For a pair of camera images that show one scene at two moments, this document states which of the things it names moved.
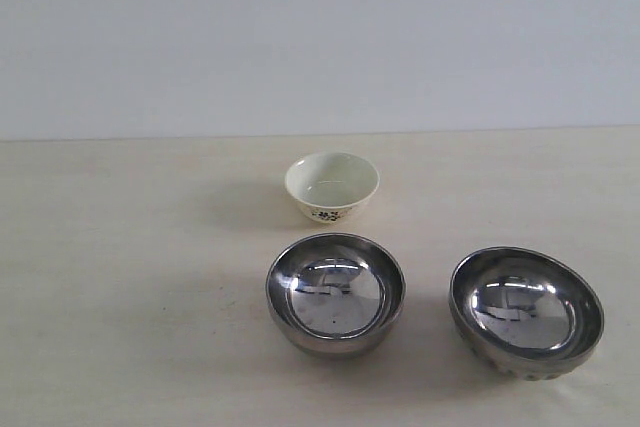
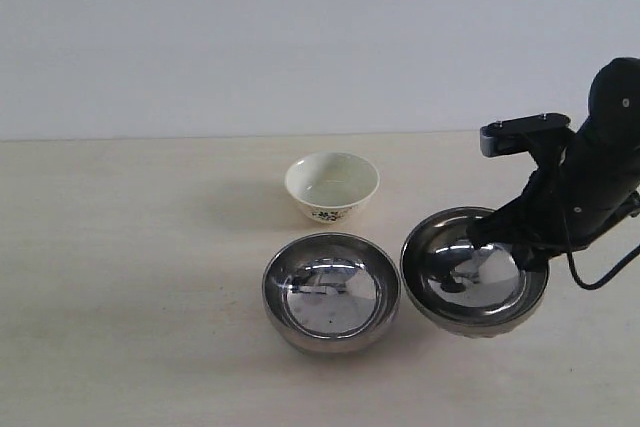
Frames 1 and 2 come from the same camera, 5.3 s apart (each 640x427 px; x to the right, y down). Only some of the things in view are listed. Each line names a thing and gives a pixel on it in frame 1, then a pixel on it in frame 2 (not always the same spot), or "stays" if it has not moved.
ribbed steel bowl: (529, 315) → (463, 288)
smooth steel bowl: (335, 295) stays
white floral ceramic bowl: (328, 186) stays
